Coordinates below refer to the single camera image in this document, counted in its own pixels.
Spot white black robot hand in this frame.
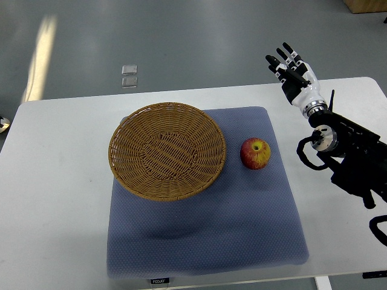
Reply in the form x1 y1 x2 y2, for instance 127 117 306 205
265 42 328 118

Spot red yellow apple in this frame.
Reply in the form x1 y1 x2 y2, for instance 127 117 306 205
239 138 271 170

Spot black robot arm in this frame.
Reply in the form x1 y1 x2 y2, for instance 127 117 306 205
296 100 386 209

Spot brown wicker basket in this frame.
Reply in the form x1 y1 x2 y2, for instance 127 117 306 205
108 102 226 202

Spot wooden box corner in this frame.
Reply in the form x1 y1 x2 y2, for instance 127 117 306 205
343 0 387 14

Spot blue grey fabric mat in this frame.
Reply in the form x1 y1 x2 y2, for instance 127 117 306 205
107 106 309 279

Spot lower floor outlet plate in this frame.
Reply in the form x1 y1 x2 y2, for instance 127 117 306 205
122 76 138 88

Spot floor outlet plate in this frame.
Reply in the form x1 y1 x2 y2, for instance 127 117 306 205
122 65 137 76
122 76 138 88

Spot upper floor outlet plate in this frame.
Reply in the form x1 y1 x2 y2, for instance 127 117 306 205
122 65 137 76

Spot white table leg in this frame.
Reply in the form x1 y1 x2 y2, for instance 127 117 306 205
314 276 332 290

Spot black table control label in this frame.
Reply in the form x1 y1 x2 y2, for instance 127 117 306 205
149 277 170 285

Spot white object at left edge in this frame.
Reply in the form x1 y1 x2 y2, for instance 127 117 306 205
0 116 10 133

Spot black bracket under table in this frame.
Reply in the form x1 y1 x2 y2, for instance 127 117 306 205
362 270 387 279

